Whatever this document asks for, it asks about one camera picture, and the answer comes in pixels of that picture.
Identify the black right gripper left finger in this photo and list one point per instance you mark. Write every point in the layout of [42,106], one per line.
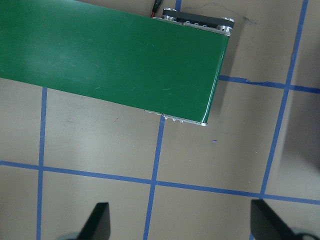
[98,225]

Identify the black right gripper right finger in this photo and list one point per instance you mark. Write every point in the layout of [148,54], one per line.
[265,224]

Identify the green conveyor belt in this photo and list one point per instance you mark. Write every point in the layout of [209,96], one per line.
[167,65]

